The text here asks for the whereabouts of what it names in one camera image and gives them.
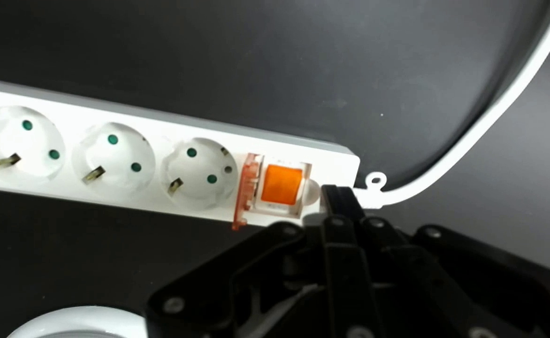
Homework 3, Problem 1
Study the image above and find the white electric kettle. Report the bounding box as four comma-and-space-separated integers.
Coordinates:
7, 305, 150, 338

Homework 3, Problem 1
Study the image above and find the white power strip orange switch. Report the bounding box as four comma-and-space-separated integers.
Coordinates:
0, 76, 390, 233

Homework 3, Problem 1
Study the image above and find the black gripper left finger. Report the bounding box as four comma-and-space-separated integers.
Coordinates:
144, 185, 352, 338

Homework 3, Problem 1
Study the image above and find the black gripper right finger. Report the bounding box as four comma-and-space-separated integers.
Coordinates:
335, 185, 550, 338

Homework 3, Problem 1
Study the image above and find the white power strip cable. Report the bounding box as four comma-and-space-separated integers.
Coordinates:
373, 0, 550, 213

